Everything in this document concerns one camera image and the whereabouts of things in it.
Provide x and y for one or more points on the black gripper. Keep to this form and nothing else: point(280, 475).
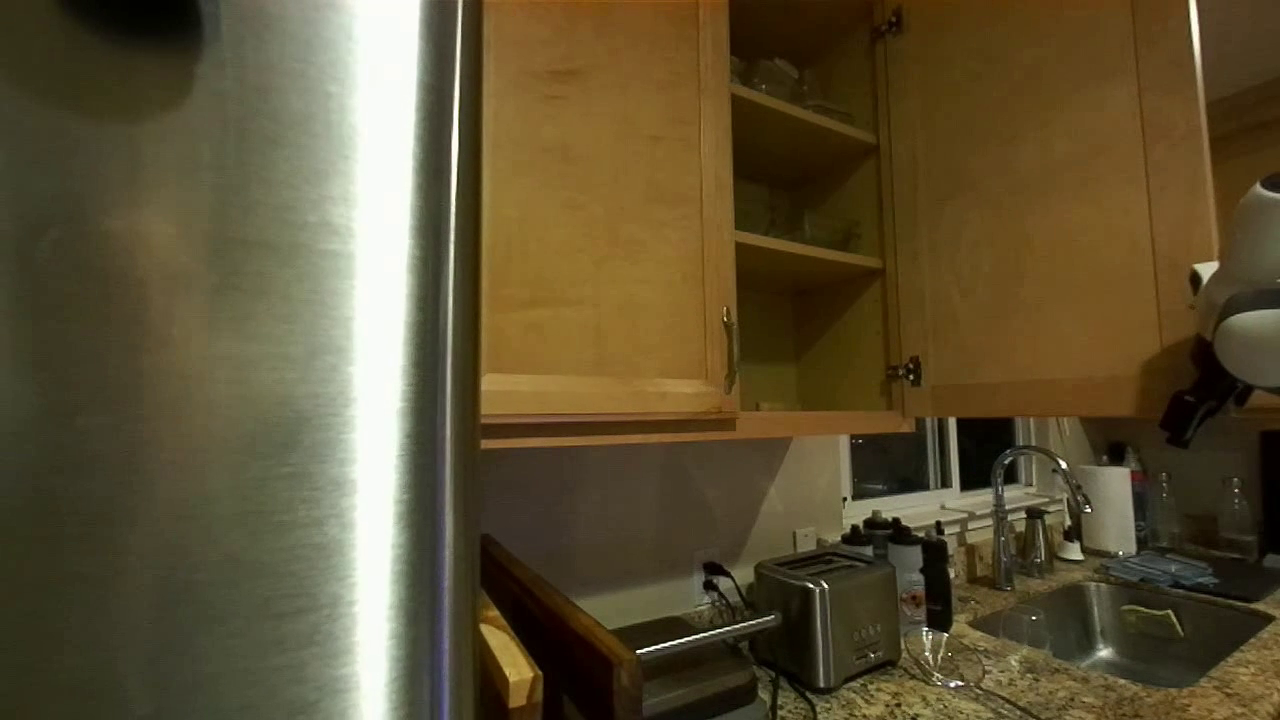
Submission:
point(1194, 401)

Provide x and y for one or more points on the wooden cupboard door with bumper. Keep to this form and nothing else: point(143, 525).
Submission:
point(1040, 201)

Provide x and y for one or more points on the plain wooden cupboard door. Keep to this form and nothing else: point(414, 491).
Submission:
point(601, 201)

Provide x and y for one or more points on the clear glass bottle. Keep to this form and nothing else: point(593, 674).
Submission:
point(1167, 513)
point(1241, 521)

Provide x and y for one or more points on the white paper towel roll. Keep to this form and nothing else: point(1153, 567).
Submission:
point(1110, 507)

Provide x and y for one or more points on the blue grey dish cloth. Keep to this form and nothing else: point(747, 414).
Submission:
point(1163, 569)

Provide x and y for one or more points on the small white soap bottle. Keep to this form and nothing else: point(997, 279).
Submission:
point(1072, 542)

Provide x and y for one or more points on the dark drying mat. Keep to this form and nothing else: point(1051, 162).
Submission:
point(1247, 581)

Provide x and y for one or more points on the steel soap dispenser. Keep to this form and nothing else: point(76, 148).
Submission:
point(1038, 542)

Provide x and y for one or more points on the chrome gooseneck faucet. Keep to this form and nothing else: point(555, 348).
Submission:
point(1000, 521)

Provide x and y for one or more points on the stainless steel sink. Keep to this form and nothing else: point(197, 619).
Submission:
point(1123, 632)

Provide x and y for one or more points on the metal door hinge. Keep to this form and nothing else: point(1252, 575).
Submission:
point(907, 370)
point(889, 21)

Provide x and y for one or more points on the white framed window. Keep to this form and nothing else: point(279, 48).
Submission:
point(892, 461)

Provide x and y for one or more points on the tall black bottle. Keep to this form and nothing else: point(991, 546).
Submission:
point(937, 581)

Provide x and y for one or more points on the dark bottle black cap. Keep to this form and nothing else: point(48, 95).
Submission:
point(901, 525)

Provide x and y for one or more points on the grey bottle orange label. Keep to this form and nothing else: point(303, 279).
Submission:
point(909, 581)

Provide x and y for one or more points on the grey bottle black cap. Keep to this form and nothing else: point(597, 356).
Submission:
point(867, 535)

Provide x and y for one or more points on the clear wine glass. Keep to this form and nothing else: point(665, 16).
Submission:
point(937, 655)

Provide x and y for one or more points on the stack of glass dishes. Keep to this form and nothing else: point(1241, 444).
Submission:
point(767, 208)
point(835, 230)

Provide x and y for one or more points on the silver two-slot toaster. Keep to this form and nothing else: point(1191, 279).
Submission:
point(826, 623)

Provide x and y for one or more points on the clear glassware group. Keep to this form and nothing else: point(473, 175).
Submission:
point(784, 80)

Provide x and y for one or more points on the dark striped wooden cutting board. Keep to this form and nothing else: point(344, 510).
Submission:
point(564, 640)

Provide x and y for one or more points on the light wooden cutting board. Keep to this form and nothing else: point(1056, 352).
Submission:
point(508, 674)

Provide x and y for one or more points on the stainless steel refrigerator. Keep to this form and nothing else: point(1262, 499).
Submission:
point(243, 401)

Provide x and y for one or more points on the narrow wooden wall cupboard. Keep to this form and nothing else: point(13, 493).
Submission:
point(1241, 162)

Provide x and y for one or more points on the white wall outlet plate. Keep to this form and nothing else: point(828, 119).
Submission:
point(805, 539)

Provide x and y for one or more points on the wooden wall cupboard with shelves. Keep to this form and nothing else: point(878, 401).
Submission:
point(803, 257)

